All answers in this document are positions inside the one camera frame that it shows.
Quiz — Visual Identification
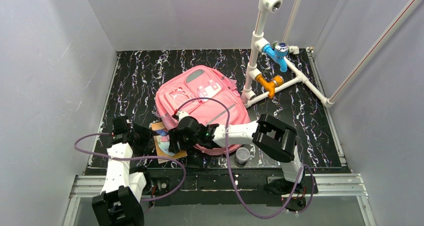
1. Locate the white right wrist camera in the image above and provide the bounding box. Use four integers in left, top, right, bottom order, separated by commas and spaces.
172, 110, 189, 121

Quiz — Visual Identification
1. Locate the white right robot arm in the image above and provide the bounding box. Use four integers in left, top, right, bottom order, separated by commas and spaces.
168, 112, 304, 183

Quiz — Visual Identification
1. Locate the pink student backpack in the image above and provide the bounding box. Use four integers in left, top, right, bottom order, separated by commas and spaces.
154, 65, 252, 156

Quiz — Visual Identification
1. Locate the white PVC pipe frame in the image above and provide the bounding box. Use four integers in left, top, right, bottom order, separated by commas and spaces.
241, 0, 327, 108

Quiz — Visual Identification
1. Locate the orange pipe fitting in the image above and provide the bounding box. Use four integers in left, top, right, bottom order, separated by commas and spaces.
255, 74, 284, 99

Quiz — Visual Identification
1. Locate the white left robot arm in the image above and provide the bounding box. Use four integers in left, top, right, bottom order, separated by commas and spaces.
92, 115, 153, 225

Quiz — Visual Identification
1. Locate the orange picture book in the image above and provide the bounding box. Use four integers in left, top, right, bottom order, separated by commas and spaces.
150, 122, 188, 159

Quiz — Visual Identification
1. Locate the white wall conduit pipe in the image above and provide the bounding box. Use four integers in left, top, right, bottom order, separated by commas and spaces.
324, 0, 424, 108

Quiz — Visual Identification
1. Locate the blue pipe valve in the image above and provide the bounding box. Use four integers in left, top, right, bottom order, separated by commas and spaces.
262, 42, 290, 73

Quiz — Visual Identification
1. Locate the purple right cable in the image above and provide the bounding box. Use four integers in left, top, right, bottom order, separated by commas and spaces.
173, 97, 316, 220

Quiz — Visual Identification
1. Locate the aluminium frame rail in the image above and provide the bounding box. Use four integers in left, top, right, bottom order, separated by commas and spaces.
63, 173, 376, 225

